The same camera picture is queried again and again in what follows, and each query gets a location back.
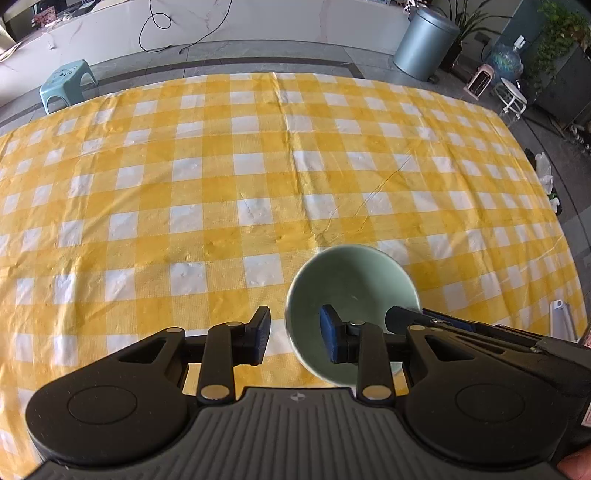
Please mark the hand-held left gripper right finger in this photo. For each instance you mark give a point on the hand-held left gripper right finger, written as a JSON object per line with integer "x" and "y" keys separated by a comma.
{"x": 328, "y": 333}

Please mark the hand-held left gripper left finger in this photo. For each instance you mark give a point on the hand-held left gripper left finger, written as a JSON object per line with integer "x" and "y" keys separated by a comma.
{"x": 263, "y": 331}

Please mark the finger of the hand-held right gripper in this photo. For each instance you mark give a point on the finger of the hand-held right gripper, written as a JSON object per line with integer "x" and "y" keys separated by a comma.
{"x": 397, "y": 317}

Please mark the pale green bowl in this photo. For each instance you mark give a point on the pale green bowl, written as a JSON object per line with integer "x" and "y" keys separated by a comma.
{"x": 351, "y": 281}

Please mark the person's right hand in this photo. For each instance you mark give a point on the person's right hand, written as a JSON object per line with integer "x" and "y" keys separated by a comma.
{"x": 579, "y": 468}

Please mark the yellow checked tablecloth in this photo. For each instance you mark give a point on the yellow checked tablecloth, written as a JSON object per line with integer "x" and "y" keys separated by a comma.
{"x": 231, "y": 184}

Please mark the white plastic bag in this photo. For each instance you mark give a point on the white plastic bag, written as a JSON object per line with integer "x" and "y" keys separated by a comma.
{"x": 547, "y": 177}

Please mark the white round stand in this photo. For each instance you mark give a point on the white round stand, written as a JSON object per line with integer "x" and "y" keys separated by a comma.
{"x": 511, "y": 99}

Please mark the small pink heater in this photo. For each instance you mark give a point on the small pink heater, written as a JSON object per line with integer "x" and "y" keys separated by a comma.
{"x": 480, "y": 82}

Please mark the grey trash can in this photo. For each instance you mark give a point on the grey trash can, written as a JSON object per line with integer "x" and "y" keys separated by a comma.
{"x": 425, "y": 41}

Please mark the large water bottle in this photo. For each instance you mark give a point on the large water bottle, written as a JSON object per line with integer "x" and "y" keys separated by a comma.
{"x": 508, "y": 62}

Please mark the green potted plant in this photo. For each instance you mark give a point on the green potted plant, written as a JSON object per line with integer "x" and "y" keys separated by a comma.
{"x": 471, "y": 23}

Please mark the white marble tv cabinet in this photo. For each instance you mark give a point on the white marble tv cabinet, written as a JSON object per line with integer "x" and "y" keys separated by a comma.
{"x": 254, "y": 23}

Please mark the teal plastic stool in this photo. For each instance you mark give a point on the teal plastic stool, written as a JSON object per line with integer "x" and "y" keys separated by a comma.
{"x": 64, "y": 81}

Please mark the leafy green plants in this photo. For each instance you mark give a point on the leafy green plants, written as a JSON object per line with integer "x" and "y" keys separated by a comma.
{"x": 561, "y": 32}

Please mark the white plastic post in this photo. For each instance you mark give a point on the white plastic post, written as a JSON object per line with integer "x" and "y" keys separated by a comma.
{"x": 562, "y": 321}

